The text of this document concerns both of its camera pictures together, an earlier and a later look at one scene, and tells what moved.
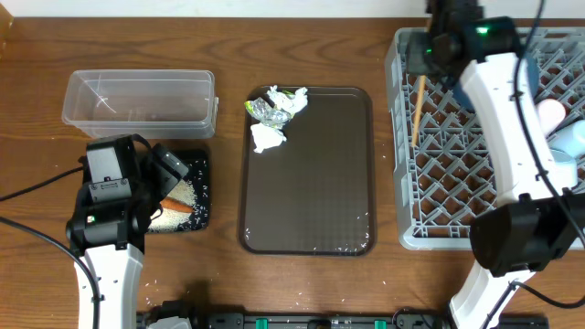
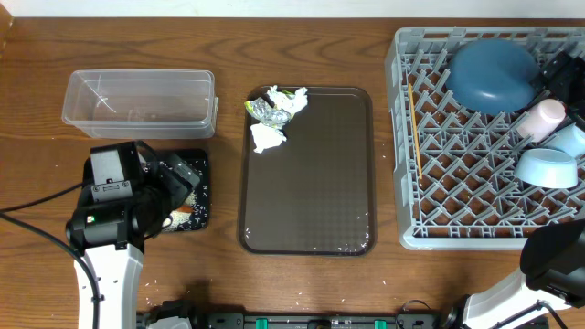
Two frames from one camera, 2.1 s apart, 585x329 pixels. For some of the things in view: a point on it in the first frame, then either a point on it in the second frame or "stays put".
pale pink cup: [551, 112] stays put
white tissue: [266, 137] stays put
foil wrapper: [272, 116] stays put
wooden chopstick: [421, 86] → [418, 149]
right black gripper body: [433, 58] → [569, 85]
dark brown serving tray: [315, 193] stays put
